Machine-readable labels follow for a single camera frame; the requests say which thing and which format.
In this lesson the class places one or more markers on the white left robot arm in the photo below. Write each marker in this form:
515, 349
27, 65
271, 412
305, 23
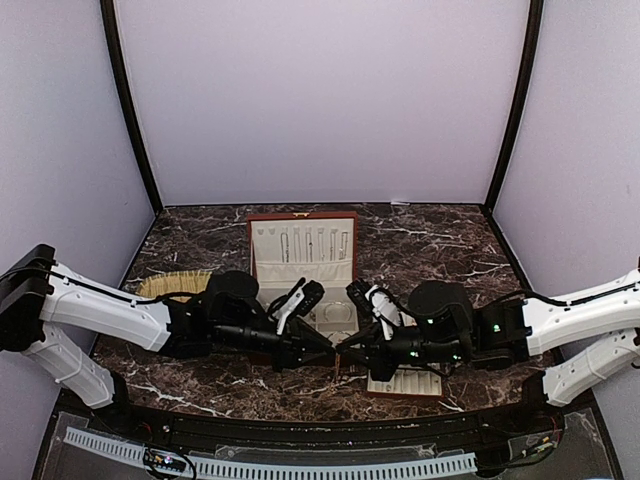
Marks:
40, 295

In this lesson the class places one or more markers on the black frame post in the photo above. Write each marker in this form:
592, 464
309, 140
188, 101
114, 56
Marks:
527, 60
118, 67

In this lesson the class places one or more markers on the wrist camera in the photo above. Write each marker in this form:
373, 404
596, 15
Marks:
440, 310
234, 295

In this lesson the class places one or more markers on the white slotted cable duct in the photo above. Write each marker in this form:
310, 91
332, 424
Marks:
239, 463

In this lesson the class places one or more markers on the black right frame post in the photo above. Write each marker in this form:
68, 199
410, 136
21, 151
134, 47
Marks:
527, 60

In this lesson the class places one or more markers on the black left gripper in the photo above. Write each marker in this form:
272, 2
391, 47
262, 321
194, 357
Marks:
296, 341

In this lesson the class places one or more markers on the woven bamboo tray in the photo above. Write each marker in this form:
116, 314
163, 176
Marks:
172, 282

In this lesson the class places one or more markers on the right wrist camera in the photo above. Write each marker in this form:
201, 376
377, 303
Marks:
440, 310

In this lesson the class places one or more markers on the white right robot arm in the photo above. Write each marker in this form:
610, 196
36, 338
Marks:
525, 324

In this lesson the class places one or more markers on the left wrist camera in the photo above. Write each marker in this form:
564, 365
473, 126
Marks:
234, 295

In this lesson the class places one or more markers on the red wooden jewelry box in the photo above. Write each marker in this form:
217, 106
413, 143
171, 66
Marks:
319, 246

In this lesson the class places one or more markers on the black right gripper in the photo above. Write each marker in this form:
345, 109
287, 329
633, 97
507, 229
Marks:
374, 355

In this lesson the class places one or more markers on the black left frame post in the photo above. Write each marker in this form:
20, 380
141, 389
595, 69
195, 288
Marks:
118, 67

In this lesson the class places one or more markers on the brown jewelry display tray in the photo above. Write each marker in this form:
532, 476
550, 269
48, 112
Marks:
407, 382

